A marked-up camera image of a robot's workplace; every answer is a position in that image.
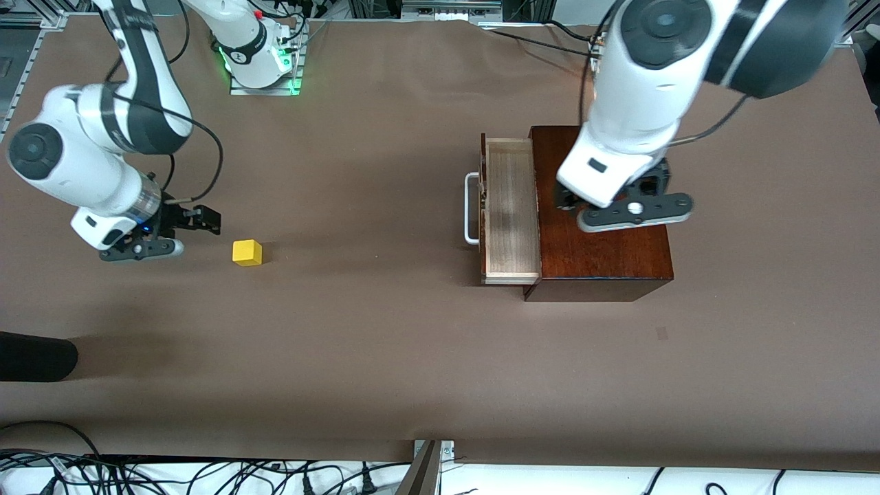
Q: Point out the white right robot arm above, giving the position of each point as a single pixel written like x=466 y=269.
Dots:
x=62 y=165

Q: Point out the black cylinder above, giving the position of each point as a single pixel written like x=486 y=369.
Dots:
x=34 y=357

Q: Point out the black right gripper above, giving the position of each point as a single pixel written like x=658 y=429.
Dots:
x=171 y=218

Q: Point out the yellow cube block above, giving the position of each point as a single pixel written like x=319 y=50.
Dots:
x=247 y=253

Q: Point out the brown table cover sheet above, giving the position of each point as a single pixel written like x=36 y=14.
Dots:
x=344 y=344

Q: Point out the metal corner bracket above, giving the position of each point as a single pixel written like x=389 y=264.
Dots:
x=448 y=450

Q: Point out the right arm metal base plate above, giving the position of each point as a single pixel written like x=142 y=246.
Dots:
x=265 y=90

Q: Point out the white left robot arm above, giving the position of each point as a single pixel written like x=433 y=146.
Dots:
x=639 y=89

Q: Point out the dark brown wooden cabinet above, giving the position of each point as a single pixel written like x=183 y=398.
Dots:
x=605 y=268

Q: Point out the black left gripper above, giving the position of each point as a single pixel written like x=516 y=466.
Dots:
x=654 y=181

